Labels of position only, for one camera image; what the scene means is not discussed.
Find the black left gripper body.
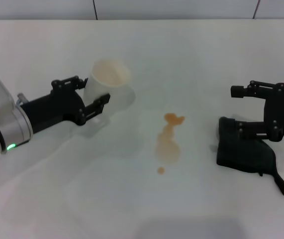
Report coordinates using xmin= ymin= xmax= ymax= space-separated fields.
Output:
xmin=19 ymin=89 xmax=87 ymax=135

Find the dark blue rag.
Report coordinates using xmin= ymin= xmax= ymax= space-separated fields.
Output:
xmin=215 ymin=116 xmax=284 ymax=198

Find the white paper cup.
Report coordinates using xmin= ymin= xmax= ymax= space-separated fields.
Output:
xmin=82 ymin=58 xmax=133 ymax=115

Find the large brown water stain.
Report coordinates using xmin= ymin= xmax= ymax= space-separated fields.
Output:
xmin=155 ymin=113 xmax=186 ymax=165

